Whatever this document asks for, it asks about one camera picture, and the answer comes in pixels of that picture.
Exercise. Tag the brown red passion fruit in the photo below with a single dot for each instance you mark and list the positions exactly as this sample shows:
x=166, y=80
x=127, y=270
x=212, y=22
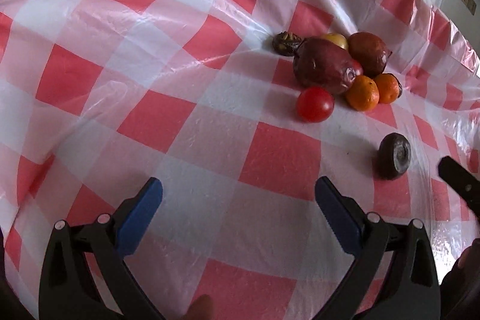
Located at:
x=370, y=51

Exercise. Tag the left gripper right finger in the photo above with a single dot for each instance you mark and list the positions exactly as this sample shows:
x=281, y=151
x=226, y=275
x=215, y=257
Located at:
x=410, y=289

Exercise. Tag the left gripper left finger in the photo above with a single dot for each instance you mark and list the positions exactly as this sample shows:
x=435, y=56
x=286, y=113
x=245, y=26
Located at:
x=67, y=289

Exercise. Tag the large dark red pomegranate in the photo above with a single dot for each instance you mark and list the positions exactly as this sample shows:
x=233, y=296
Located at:
x=318, y=62

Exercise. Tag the small yellow fruit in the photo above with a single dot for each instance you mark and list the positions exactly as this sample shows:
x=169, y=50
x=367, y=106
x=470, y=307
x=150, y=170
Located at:
x=337, y=39

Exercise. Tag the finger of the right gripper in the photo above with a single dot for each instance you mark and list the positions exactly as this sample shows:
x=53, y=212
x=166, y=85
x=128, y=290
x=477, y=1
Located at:
x=462, y=182

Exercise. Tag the dark brown dried mangosteen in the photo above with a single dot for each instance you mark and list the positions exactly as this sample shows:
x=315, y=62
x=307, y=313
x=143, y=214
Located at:
x=286, y=43

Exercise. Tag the person left hand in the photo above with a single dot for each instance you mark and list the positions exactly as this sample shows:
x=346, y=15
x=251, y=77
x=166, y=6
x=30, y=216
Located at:
x=200, y=309

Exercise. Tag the small red cherry tomato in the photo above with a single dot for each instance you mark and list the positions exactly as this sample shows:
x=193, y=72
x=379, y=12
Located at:
x=357, y=68

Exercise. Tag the dark purple mangosteen front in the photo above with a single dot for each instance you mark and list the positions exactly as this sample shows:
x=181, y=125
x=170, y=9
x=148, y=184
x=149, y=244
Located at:
x=393, y=156

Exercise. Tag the person right hand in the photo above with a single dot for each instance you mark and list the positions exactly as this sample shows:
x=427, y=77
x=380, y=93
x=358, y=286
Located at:
x=469, y=257

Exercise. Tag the small orange mandarin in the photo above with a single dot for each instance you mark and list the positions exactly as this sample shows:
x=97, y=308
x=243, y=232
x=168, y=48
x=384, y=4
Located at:
x=363, y=95
x=387, y=88

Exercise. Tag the red white checkered tablecloth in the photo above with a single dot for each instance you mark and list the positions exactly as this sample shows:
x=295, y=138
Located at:
x=98, y=96

